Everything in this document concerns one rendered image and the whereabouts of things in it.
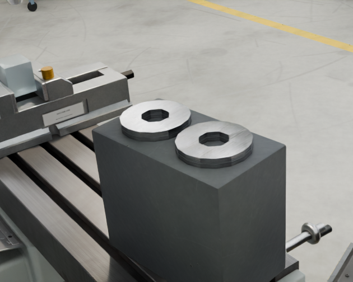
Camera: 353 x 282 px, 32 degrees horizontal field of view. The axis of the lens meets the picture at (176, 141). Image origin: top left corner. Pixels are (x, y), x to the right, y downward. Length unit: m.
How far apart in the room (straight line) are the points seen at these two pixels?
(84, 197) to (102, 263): 0.17
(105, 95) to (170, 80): 2.48
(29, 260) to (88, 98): 0.33
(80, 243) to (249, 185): 0.31
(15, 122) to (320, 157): 1.91
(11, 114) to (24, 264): 0.27
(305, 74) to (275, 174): 2.98
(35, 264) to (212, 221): 0.47
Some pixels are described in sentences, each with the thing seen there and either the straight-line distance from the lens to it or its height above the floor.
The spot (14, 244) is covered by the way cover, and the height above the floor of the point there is 0.85.
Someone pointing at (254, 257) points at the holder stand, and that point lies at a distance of 0.76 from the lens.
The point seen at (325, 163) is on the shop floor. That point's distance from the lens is 2.82.
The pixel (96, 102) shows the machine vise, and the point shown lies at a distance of 1.23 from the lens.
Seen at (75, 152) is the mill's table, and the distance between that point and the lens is 1.14.
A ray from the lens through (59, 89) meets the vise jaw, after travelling 1.18.
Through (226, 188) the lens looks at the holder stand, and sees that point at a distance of 0.66.
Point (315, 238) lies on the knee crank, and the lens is 1.57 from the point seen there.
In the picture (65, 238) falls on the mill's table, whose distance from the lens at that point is 0.93.
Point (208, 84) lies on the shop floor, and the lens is 3.61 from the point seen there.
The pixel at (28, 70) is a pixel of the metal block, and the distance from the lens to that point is 1.19.
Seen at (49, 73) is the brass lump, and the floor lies 1.04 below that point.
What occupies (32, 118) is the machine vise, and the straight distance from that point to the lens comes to 1.18.
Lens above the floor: 1.47
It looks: 29 degrees down
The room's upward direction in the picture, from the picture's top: 5 degrees counter-clockwise
